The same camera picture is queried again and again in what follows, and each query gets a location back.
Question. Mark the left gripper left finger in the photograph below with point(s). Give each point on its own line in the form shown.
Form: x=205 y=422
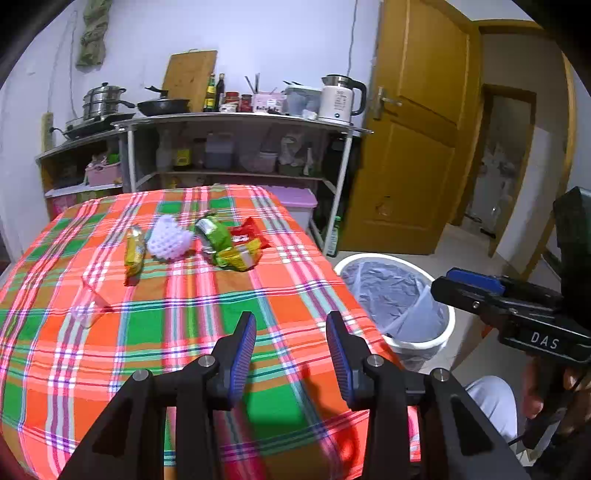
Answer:
x=127 y=439

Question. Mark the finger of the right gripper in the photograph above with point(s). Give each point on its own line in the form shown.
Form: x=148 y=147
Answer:
x=475 y=299
x=475 y=279

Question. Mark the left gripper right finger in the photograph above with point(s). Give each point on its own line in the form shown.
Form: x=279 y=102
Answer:
x=422 y=426

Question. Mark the yellow snack packet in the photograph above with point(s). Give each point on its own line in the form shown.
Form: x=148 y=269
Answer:
x=134 y=251

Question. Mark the white foam fruit net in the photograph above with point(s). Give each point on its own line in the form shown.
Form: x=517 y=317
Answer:
x=169 y=241

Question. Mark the yellow green candy wrapper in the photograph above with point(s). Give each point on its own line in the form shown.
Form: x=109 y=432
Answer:
x=240 y=257

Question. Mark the green snack packet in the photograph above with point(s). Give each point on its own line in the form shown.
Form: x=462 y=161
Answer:
x=213 y=235

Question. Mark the red snack packet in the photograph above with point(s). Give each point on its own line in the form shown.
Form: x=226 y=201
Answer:
x=248 y=231

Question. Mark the white trash bin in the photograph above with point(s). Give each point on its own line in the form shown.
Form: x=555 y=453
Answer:
x=396 y=294

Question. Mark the white kitchen shelf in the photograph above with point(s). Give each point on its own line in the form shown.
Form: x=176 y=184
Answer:
x=179 y=150

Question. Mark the person right hand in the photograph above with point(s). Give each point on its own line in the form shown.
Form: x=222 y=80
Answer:
x=547 y=393

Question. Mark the green bottle on floor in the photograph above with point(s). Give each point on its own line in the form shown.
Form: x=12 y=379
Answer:
x=332 y=241

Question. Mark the plaid tablecloth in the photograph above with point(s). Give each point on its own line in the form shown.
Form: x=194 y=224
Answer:
x=73 y=330

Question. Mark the wooden door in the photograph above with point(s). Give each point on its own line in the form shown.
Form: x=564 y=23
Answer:
x=422 y=115

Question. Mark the purple lid storage box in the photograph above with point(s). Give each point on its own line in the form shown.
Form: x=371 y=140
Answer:
x=300 y=202

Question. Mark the white electric kettle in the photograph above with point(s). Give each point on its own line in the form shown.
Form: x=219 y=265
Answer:
x=342 y=99

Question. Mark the pink basket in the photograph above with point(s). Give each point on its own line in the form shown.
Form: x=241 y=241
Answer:
x=99 y=174

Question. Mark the pink utensil box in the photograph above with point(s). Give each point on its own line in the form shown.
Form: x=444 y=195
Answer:
x=271 y=102

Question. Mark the green oil bottle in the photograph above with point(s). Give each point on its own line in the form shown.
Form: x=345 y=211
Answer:
x=210 y=95

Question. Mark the dark sauce bottle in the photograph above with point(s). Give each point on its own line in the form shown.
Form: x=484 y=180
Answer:
x=219 y=92

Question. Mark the black frying pan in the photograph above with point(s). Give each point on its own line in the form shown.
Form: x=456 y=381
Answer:
x=163 y=105

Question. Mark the steel steamer pot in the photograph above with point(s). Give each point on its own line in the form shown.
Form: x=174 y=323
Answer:
x=104 y=100

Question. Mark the wooden cutting board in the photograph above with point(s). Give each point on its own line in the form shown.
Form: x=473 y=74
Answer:
x=187 y=76

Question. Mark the green hanging cloth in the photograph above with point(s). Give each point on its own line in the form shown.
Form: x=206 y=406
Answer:
x=92 y=50

